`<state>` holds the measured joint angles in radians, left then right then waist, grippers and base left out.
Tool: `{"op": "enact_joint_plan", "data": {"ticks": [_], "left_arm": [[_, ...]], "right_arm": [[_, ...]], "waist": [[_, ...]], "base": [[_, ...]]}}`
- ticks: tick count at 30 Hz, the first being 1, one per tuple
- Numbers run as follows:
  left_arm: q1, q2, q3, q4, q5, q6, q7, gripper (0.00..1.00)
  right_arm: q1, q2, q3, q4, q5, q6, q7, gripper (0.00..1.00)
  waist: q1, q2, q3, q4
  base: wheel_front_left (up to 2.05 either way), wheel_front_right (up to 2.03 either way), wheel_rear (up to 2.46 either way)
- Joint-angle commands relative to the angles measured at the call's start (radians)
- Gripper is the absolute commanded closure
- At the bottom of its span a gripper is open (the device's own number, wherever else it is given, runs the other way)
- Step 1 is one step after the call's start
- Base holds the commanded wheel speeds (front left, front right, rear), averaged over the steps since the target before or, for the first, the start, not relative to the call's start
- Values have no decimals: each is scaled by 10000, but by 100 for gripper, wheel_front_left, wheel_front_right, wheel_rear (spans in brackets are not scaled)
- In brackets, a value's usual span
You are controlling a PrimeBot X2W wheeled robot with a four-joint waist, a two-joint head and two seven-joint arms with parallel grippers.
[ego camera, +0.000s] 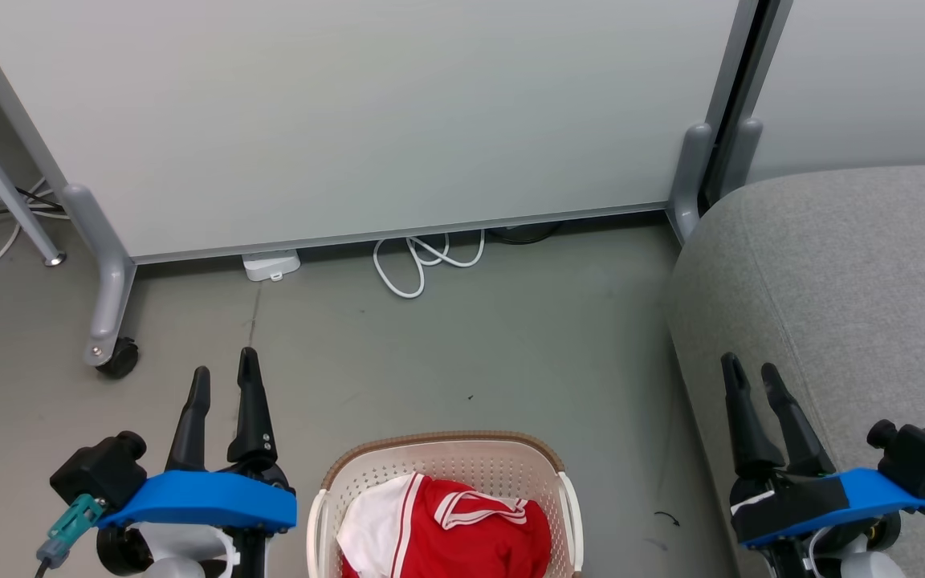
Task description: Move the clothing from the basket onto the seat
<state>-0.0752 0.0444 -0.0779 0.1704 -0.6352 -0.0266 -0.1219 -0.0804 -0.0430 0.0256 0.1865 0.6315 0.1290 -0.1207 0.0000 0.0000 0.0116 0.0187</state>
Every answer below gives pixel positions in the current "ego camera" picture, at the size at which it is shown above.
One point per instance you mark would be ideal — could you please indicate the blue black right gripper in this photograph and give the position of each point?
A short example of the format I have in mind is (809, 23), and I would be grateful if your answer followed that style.
(800, 502)

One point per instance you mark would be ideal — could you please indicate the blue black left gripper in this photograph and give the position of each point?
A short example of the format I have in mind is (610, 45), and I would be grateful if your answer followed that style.
(205, 498)

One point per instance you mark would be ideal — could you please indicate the red sports jersey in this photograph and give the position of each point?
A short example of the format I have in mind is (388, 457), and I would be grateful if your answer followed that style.
(495, 534)

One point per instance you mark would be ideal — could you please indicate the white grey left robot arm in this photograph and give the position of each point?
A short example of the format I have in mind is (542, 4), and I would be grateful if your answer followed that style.
(173, 554)

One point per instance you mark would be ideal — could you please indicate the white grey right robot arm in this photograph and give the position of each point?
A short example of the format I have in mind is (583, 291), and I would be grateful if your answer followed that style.
(856, 554)

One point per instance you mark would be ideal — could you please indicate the grey fabric sofa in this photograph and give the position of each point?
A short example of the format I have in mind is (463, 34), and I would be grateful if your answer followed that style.
(840, 281)

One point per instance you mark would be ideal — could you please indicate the black caster wheel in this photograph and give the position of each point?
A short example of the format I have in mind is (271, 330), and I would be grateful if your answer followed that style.
(121, 360)

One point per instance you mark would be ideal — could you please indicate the white power adapter box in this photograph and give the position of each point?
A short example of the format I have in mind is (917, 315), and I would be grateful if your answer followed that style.
(271, 263)

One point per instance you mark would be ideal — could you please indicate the white red striped garment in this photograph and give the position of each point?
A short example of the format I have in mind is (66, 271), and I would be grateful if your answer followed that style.
(374, 530)

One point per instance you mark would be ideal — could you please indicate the grey partition foot with caster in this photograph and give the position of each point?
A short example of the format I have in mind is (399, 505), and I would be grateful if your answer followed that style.
(109, 273)

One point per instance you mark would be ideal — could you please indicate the cream perforated laundry basket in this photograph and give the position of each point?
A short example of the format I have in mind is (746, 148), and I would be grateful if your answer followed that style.
(446, 457)

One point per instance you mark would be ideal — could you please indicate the wide white partition panel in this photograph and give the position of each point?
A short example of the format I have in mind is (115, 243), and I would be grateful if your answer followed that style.
(366, 112)

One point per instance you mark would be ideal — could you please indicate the narrow white partition panel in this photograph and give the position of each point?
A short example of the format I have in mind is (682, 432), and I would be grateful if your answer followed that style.
(872, 80)

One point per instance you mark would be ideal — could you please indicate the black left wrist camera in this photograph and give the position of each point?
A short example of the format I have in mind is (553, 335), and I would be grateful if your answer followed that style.
(101, 470)

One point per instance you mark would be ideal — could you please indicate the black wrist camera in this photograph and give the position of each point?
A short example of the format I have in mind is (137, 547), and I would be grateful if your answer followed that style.
(101, 470)
(916, 457)

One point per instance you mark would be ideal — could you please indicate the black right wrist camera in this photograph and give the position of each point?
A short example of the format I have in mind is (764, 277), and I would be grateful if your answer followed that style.
(916, 457)

